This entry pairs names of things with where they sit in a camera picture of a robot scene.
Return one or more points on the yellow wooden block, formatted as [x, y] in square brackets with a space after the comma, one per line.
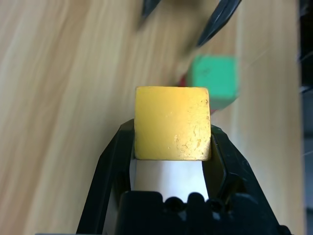
[171, 122]

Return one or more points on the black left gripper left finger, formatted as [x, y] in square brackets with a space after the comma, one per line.
[110, 171]

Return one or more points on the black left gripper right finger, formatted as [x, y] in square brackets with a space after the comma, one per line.
[234, 171]

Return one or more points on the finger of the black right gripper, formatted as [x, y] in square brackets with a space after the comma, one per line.
[149, 6]
[217, 22]

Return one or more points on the green wooden block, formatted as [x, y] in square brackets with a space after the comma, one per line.
[215, 76]

